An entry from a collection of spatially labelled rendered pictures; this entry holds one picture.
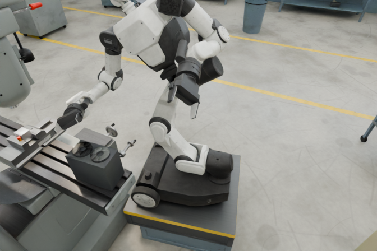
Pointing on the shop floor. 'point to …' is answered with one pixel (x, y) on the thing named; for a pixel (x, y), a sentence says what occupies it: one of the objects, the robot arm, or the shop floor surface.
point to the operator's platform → (190, 219)
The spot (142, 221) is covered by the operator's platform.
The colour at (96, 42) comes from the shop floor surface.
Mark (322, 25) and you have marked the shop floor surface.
